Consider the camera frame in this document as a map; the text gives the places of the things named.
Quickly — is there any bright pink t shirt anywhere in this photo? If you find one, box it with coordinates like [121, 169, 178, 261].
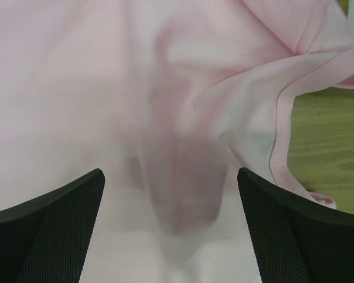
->
[0, 1, 354, 282]

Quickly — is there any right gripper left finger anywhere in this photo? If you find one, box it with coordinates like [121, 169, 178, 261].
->
[0, 169, 105, 283]

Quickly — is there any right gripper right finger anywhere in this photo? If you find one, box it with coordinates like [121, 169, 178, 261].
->
[237, 168, 354, 283]

